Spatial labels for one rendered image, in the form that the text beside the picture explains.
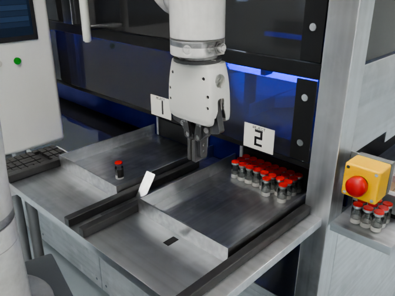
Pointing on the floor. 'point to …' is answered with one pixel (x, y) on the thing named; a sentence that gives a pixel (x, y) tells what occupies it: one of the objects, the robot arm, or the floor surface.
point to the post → (333, 135)
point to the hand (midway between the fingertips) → (197, 148)
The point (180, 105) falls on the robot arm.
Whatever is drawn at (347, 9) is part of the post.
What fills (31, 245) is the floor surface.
